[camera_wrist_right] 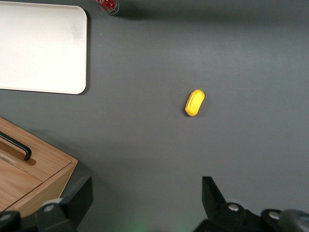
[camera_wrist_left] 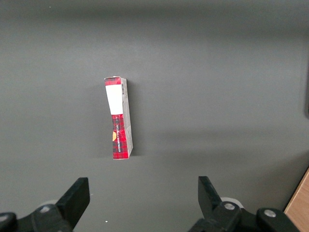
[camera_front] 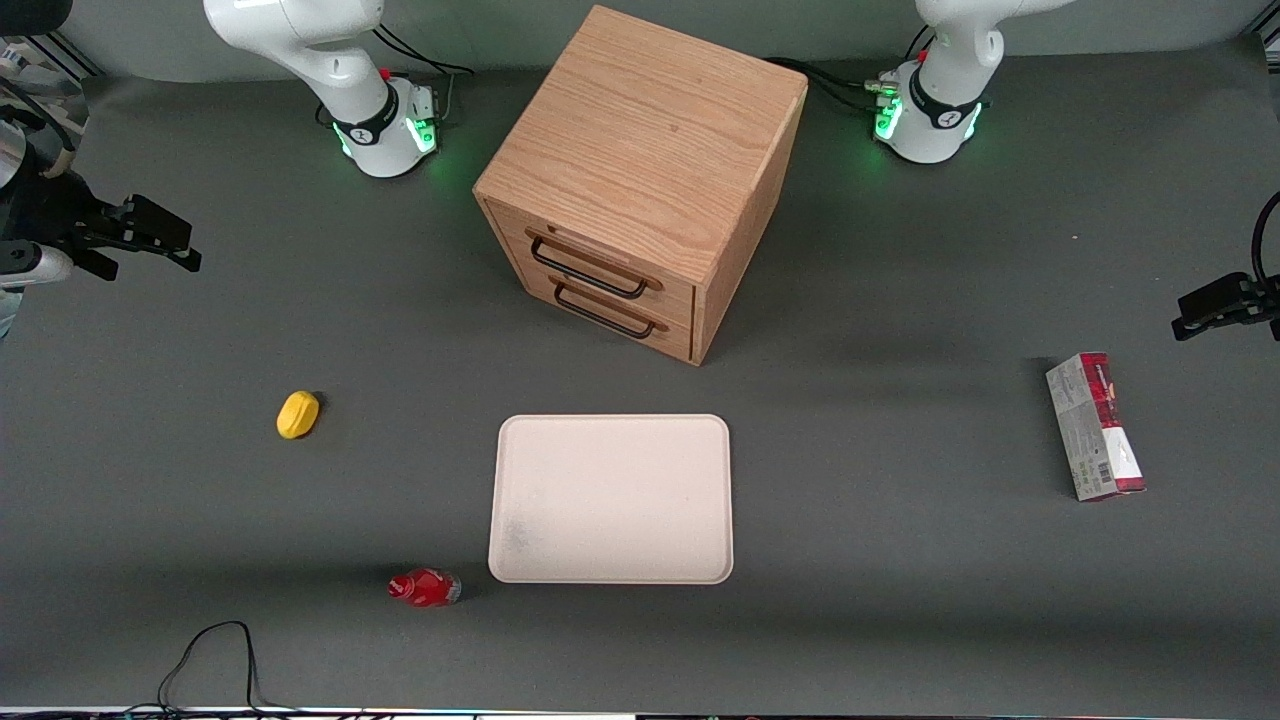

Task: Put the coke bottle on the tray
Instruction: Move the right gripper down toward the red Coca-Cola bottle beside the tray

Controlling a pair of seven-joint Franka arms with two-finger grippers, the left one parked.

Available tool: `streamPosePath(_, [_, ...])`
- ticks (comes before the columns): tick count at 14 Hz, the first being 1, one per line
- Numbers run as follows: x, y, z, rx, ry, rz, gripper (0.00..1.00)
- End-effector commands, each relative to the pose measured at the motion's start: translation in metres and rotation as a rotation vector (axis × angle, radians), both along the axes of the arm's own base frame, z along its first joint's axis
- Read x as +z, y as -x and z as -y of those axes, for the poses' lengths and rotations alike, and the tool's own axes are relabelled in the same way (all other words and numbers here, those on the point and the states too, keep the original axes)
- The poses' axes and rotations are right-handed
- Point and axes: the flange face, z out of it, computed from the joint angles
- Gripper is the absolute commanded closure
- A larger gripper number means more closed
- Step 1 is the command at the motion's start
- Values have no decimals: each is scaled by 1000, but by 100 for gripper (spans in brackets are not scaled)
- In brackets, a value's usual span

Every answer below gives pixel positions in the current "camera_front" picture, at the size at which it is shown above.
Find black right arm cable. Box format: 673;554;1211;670
0;75;79;181

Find black arm base cables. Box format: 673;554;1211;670
765;26;936;117
372;22;477;129

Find wooden drawer cabinet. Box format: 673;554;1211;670
473;5;809;367

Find yellow lemon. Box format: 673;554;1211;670
276;390;322;441

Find black metal drawer handle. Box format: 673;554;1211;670
553;283;658;340
528;235;650;300

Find thin black looped cable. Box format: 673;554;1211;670
120;620;301;717

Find wooden drawer front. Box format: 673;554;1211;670
520;268;695;363
497;205;698;328

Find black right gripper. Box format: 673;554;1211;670
0;172;202;273

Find black left arm base cables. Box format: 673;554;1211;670
765;26;936;117

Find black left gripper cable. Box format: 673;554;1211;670
1250;190;1280;293

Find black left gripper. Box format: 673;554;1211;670
1171;272;1280;342

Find red and grey carton box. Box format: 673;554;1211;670
1045;352;1147;502

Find red soda can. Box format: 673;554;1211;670
388;567;463;609

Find beige plastic tray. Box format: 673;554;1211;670
488;414;735;586

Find black right arm base cables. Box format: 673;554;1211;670
372;22;477;129

